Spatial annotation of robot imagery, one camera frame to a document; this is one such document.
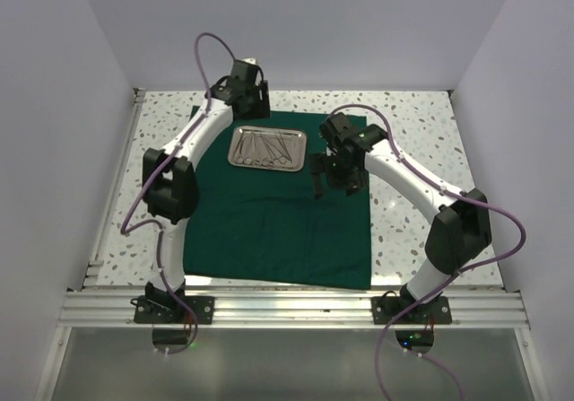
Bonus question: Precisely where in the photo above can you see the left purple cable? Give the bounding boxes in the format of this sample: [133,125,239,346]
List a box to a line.
[119,31,246,355]

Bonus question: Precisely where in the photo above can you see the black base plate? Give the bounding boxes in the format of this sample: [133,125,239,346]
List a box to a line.
[130,296,214,325]
[370,291,453,325]

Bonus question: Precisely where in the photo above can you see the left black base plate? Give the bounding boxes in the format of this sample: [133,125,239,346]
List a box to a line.
[130,296,214,325]

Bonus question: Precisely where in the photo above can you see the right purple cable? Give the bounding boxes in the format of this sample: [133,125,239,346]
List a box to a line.
[331,103,528,401]

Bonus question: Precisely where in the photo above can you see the steel instrument tray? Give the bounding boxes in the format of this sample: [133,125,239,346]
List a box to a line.
[228,126,308,173]

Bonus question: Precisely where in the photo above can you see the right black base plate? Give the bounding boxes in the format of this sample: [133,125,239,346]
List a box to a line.
[370,291,453,325]

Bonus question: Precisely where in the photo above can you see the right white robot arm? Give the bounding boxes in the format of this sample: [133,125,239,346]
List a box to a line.
[309,112,491,323]

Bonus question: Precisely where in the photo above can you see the purple cable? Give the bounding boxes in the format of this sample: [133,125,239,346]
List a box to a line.
[331,103,528,401]
[119,31,246,355]

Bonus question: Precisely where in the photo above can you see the dark green surgical cloth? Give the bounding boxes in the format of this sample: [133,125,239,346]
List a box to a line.
[183,126,372,290]

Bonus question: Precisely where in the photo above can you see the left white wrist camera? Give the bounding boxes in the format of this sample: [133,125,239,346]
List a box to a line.
[243,57,259,65]

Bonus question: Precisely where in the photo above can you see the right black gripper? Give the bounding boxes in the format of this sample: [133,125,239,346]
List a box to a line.
[309,150,369,199]

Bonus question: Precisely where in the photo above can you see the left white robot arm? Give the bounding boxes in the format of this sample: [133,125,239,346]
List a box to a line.
[132,58,270,324]

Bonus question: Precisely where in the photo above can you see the left side aluminium rail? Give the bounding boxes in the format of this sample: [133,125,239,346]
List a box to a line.
[80,88,147,291]

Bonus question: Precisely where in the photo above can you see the steel surgical scissors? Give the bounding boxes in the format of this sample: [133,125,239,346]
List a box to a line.
[262,133,292,168]

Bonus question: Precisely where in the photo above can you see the aluminium mounting rail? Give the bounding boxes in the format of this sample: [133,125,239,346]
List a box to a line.
[57,285,529,329]

